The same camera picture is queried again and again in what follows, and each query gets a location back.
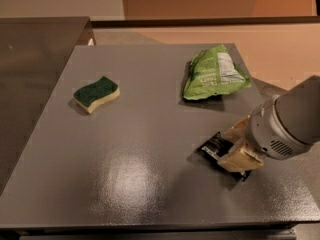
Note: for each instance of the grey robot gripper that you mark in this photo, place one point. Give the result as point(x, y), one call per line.
point(268, 130)

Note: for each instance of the black rxbar chocolate wrapper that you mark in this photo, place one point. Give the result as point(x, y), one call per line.
point(215, 147)

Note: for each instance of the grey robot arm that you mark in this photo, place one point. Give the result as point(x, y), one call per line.
point(299, 111)

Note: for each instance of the green and yellow sponge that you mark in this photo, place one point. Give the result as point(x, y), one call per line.
point(91, 96)

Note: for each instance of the green chip bag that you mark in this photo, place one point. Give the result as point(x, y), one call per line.
point(212, 72)

